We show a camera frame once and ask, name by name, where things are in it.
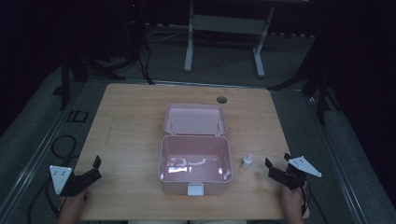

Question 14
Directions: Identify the white metal stand frame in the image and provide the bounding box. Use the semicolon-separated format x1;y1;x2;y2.
183;0;276;78

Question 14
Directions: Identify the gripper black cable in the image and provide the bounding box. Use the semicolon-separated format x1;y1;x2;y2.
26;174;68;224
299;180;330;224

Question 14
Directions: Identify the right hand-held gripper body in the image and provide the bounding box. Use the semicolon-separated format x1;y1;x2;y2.
268;155;323;191

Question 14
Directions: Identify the pink plastic box with lid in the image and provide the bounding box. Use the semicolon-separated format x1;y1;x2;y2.
157;103;233;197

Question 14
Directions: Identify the person's left hand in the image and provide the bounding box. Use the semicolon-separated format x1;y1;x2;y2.
62;188;92;211

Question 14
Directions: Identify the person's right hand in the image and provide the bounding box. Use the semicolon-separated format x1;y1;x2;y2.
281;181;310;213

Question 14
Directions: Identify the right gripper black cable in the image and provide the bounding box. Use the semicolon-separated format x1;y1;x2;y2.
299;180;330;224

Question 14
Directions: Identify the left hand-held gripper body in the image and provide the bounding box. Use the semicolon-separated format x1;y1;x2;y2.
49;164;94;197

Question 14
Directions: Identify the small white dropper bottle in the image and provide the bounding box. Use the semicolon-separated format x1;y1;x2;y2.
241;153;254;171

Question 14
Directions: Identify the black cable loop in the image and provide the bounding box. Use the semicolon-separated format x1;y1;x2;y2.
50;134;80;166

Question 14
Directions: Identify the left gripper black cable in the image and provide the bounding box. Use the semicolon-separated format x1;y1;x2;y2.
26;174;68;224

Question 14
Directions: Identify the black tripod stand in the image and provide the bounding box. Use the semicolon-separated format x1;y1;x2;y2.
52;46;127;112
266;40;342;127

